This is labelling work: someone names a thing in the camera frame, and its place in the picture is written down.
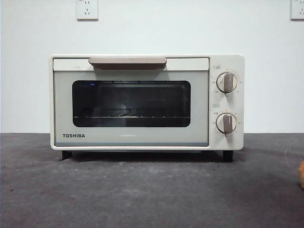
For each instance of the orange-brown bread bun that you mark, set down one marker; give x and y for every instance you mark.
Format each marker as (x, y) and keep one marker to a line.
(301, 174)

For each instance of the cream oven knob taupe grip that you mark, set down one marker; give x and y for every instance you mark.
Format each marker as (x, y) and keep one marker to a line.
(226, 122)
(227, 82)

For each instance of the cream Toshiba toaster oven body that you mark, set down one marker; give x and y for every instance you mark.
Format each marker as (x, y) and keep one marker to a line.
(238, 102)

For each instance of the white wall socket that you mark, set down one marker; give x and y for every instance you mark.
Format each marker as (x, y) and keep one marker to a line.
(87, 10)
(298, 10)

